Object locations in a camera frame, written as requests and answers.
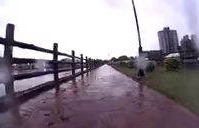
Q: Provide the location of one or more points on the row of trees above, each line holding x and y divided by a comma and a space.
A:
123, 58

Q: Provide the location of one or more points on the wet red paved path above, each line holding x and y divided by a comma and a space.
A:
100, 100

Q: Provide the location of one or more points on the green bush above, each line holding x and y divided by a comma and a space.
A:
172, 64
150, 66

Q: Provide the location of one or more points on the dark leaning pole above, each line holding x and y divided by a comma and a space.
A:
137, 28

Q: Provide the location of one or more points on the low dark building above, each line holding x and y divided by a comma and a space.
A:
153, 55

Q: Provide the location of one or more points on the grey river water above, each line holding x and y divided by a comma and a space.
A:
30, 85

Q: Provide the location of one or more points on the tall grey tower building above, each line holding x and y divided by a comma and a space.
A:
168, 41

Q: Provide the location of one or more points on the green grass strip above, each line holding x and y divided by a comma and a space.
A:
182, 87

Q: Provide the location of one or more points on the dark wooden rail fence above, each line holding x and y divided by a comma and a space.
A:
9, 50

